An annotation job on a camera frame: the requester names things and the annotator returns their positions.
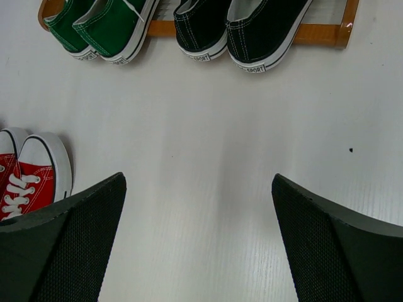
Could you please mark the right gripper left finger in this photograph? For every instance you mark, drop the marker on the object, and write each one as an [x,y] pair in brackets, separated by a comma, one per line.
[61,252]

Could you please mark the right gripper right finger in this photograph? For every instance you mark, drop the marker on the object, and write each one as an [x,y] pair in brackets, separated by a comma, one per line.
[335,253]

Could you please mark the red sneaker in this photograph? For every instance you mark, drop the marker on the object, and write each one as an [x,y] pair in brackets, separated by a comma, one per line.
[6,157]
[42,176]

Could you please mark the green sneaker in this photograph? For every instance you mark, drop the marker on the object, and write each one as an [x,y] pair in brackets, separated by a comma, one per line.
[116,29]
[60,25]

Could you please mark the black sneaker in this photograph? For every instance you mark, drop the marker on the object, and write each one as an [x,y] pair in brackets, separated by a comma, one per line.
[200,28]
[261,32]

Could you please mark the wooden shoe shelf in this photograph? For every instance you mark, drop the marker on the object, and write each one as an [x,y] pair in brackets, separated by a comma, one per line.
[326,23]

